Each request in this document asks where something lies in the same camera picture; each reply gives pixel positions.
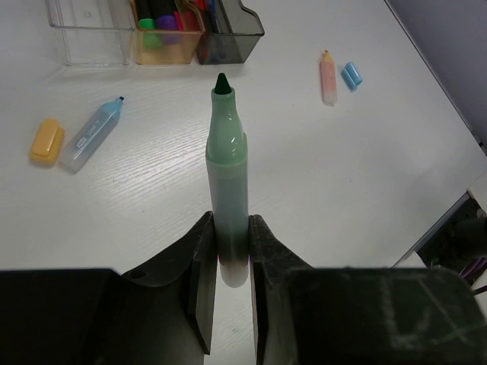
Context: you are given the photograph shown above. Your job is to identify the orange glue tube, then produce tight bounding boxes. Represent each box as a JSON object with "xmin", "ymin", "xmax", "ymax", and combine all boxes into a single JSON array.
[{"xmin": 320, "ymin": 50, "xmax": 337, "ymax": 106}]

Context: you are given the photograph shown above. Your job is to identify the green glue tube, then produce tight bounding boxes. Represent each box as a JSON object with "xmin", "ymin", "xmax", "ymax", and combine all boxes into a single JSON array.
[{"xmin": 205, "ymin": 73, "xmax": 249, "ymax": 288}]

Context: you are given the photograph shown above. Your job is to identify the orange eraser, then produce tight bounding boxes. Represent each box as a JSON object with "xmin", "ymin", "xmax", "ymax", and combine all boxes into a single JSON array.
[{"xmin": 29, "ymin": 118, "xmax": 65, "ymax": 167}]

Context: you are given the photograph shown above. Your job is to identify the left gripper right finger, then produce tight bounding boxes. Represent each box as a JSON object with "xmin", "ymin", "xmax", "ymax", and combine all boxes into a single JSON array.
[{"xmin": 249, "ymin": 215, "xmax": 486, "ymax": 364}]

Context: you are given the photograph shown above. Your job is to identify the dark grey plastic container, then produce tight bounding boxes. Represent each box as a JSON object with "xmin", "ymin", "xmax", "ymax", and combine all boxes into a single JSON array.
[{"xmin": 196, "ymin": 0, "xmax": 265, "ymax": 65}]

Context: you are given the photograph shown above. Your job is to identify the pink highlighter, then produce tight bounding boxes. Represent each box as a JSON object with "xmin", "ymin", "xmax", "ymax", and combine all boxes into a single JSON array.
[{"xmin": 174, "ymin": 0, "xmax": 201, "ymax": 32}]

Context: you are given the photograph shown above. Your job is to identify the blue glue tube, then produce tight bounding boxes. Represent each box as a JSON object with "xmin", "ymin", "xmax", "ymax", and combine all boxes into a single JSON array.
[{"xmin": 59, "ymin": 97, "xmax": 125, "ymax": 173}]

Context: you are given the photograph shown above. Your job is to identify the clear plastic container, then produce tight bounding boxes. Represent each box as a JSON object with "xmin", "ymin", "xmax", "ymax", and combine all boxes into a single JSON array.
[{"xmin": 46, "ymin": 0, "xmax": 135, "ymax": 67}]

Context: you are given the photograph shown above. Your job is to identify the green highlighter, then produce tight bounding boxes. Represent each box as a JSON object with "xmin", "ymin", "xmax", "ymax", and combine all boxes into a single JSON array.
[{"xmin": 135, "ymin": 0, "xmax": 161, "ymax": 49}]

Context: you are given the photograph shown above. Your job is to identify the red gel pen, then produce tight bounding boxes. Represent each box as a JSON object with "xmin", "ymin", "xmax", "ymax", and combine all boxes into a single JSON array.
[{"xmin": 193, "ymin": 0, "xmax": 212, "ymax": 15}]

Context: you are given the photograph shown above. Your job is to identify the blue gel pen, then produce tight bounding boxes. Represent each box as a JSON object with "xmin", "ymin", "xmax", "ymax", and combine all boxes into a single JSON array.
[{"xmin": 205, "ymin": 0, "xmax": 220, "ymax": 34}]

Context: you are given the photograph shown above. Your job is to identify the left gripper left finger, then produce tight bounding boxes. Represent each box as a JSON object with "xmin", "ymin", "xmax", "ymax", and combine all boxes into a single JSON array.
[{"xmin": 1, "ymin": 212, "xmax": 216, "ymax": 364}]

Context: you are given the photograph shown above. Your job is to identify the orange plastic container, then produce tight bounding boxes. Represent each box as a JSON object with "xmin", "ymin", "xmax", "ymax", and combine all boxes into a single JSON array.
[{"xmin": 129, "ymin": 1, "xmax": 205, "ymax": 66}]

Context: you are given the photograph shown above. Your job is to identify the purple highlighter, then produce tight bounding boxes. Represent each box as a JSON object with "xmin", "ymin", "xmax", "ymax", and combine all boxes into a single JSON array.
[{"xmin": 150, "ymin": 0, "xmax": 180, "ymax": 46}]

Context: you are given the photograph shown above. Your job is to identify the blue eraser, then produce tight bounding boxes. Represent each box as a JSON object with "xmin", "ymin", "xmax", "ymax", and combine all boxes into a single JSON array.
[{"xmin": 341, "ymin": 62, "xmax": 363, "ymax": 91}]

